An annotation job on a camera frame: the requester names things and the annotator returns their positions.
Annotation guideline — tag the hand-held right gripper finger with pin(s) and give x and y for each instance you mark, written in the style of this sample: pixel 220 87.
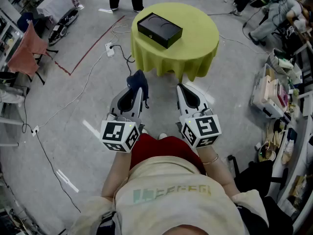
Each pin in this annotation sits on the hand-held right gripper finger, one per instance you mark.
pixel 182 104
pixel 201 99

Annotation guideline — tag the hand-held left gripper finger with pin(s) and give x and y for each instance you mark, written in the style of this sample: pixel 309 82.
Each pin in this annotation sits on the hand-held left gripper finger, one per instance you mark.
pixel 139 104
pixel 114 101

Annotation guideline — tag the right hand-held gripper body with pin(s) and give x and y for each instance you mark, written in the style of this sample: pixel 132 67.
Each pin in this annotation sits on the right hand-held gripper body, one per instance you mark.
pixel 203 128

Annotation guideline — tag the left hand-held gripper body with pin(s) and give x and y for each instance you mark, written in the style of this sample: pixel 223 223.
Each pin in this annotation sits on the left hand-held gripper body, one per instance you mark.
pixel 115 133

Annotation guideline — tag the dark blue cloth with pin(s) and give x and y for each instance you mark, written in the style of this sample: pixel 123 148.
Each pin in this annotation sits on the dark blue cloth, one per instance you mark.
pixel 139 79

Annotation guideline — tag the black plastic tray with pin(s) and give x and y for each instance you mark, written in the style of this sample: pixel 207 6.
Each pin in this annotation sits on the black plastic tray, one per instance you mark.
pixel 159 30

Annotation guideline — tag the person's left forearm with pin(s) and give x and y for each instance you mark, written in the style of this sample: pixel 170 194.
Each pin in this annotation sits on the person's left forearm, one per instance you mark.
pixel 117 170

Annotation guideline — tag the person's right forearm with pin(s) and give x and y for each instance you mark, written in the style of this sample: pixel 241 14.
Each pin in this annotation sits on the person's right forearm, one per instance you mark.
pixel 217 177

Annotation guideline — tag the grey metal equipment rack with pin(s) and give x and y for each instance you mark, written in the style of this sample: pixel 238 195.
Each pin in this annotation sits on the grey metal equipment rack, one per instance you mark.
pixel 7 38

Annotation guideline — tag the person's white left shoe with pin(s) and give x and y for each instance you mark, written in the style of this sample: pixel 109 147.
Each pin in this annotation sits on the person's white left shoe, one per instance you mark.
pixel 144 131

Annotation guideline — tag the person's white shoe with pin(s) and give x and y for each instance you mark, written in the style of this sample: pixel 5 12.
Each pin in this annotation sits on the person's white shoe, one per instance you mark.
pixel 144 131
pixel 162 136

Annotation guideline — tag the person's white right shoe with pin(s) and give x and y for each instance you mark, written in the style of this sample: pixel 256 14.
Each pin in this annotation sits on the person's white right shoe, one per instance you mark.
pixel 162 136

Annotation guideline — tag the red skirt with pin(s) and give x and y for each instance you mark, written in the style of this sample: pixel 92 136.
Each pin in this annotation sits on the red skirt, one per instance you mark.
pixel 159 148

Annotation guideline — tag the white power strip black plug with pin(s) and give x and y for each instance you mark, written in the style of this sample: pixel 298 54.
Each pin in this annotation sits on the white power strip black plug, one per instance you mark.
pixel 109 50

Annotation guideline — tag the red floor tape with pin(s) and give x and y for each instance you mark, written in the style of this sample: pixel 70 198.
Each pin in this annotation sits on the red floor tape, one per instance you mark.
pixel 91 48

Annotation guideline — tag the white crate of books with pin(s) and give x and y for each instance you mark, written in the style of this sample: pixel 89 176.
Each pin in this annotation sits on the white crate of books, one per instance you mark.
pixel 267 94

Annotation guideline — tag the round table with green tablecloth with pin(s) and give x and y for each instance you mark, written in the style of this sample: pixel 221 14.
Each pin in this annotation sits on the round table with green tablecloth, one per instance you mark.
pixel 195 33

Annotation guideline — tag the white round bowl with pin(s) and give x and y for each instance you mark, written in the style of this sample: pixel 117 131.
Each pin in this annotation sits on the white round bowl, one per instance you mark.
pixel 267 154

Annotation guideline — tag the black office chair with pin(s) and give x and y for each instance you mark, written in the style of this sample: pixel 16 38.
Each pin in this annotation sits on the black office chair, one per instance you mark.
pixel 256 177

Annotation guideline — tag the small white socket adapter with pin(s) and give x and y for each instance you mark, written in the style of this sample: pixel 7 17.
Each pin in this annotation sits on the small white socket adapter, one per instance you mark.
pixel 35 130

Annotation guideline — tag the cream printed shirt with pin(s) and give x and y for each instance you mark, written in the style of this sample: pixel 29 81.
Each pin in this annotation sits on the cream printed shirt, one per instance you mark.
pixel 171 204

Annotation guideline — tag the open black equipment case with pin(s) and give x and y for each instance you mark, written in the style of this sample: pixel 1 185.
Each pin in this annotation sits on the open black equipment case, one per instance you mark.
pixel 62 29

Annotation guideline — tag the white curved desk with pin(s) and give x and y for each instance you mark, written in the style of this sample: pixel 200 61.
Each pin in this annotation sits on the white curved desk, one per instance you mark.
pixel 302 155

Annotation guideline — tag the table with white checked cover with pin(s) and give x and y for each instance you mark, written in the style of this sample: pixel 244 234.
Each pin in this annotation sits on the table with white checked cover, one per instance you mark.
pixel 57 2

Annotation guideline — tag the dark blue bag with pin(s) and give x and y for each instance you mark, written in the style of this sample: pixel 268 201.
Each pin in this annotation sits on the dark blue bag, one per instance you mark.
pixel 27 21

